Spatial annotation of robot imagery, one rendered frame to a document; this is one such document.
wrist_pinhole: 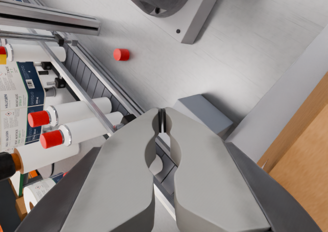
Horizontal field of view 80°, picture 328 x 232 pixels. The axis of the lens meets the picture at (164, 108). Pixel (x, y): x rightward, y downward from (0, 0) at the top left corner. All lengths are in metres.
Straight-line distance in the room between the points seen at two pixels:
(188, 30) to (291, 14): 0.17
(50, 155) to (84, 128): 0.31
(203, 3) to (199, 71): 0.13
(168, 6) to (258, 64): 0.20
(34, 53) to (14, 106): 0.24
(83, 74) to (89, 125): 0.25
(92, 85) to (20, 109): 0.34
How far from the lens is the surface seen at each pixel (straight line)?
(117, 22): 0.64
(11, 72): 0.91
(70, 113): 0.53
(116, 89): 0.60
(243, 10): 0.43
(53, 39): 0.69
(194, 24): 0.43
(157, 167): 0.49
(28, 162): 0.77
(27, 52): 0.74
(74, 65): 0.75
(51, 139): 0.48
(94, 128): 0.51
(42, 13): 0.62
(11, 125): 0.95
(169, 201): 0.43
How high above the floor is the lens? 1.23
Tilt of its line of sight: 50 degrees down
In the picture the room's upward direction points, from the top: 106 degrees counter-clockwise
